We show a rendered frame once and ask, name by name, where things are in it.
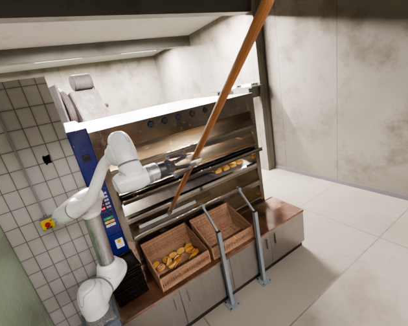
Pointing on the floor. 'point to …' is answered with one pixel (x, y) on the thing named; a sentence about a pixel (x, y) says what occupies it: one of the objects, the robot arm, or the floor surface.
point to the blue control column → (78, 140)
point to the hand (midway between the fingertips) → (193, 158)
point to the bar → (223, 247)
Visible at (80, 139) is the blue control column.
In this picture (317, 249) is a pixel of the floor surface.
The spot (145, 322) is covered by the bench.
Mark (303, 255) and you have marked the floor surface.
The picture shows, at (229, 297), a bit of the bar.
